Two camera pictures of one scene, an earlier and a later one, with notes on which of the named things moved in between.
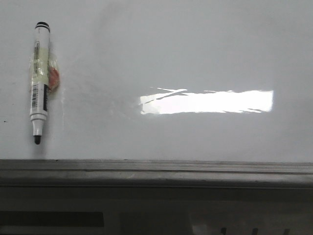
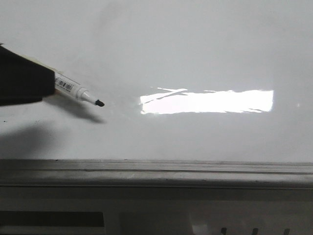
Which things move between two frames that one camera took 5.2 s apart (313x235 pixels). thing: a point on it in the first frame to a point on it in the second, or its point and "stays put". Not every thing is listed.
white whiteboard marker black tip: (39, 99) to (64, 83)
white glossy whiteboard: (222, 81) stays put
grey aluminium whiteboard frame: (89, 173) stays put
